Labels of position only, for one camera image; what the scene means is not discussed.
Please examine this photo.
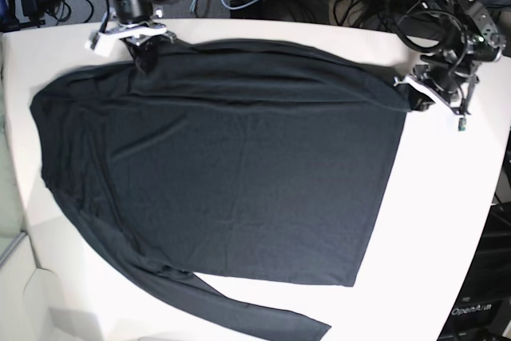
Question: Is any black OpenArm case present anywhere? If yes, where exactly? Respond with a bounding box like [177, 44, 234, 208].
[438, 203, 510, 340]

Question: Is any dark navy long-sleeve shirt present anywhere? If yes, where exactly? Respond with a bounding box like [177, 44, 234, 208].
[30, 41, 410, 340]

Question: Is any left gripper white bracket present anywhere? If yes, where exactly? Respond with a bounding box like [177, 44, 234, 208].
[394, 59, 477, 132]

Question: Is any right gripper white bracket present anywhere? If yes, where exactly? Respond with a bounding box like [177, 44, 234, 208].
[85, 0, 176, 73]

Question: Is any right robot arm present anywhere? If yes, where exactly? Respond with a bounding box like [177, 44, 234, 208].
[85, 0, 175, 73]

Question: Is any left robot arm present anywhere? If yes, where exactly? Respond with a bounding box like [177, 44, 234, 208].
[384, 0, 506, 132]

